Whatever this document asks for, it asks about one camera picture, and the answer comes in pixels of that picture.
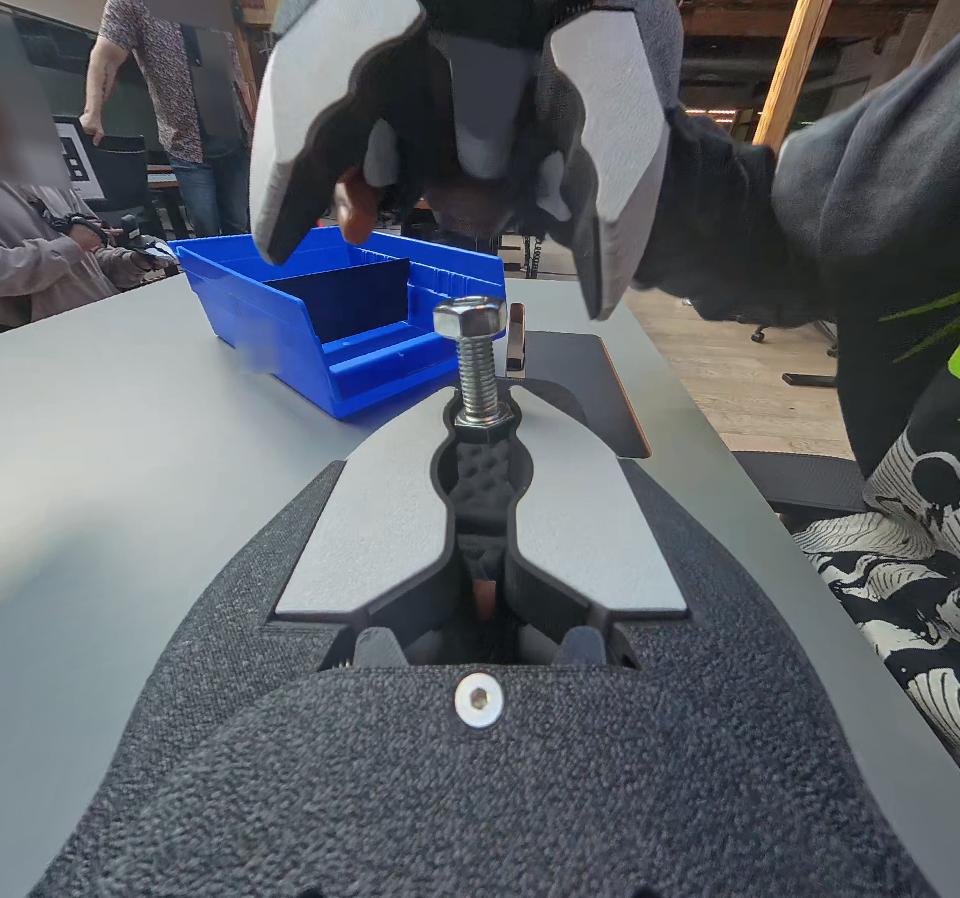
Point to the black white printed clothing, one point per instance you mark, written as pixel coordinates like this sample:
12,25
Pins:
900,576

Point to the silver hex bolt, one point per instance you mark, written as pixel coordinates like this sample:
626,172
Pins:
478,381

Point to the blue plastic bin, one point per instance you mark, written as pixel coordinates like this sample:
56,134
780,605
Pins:
225,291

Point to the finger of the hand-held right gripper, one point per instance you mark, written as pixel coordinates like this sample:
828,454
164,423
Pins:
622,126
330,51

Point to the person's right forearm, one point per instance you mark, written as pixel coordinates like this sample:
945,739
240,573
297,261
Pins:
750,223

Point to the black office chair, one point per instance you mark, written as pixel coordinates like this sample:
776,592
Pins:
120,171
802,478

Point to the person's left hand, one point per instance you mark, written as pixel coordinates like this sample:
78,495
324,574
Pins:
485,598

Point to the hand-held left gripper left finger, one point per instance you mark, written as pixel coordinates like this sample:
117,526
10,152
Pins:
360,531

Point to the wooden pillar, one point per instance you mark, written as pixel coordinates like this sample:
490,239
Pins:
802,36

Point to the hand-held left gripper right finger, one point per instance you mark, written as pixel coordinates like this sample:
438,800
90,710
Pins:
592,531

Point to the black white marker board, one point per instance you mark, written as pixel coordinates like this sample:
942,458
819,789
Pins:
79,163

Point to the person's right hand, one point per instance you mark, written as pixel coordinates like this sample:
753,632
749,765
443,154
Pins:
480,205

